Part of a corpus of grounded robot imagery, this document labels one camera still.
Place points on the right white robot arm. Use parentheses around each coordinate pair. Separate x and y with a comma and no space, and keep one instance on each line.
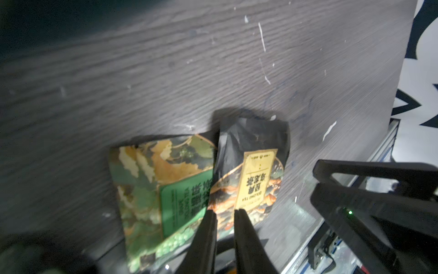
(390,233)

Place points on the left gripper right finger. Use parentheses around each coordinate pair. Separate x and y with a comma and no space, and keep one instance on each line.
(251,257)

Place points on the green label tea bag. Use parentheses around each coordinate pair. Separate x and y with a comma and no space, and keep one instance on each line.
(162,189)

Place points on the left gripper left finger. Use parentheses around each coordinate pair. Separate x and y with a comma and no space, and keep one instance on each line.
(200,258)

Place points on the cream label tea bag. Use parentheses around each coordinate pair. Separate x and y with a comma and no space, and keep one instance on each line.
(248,170)

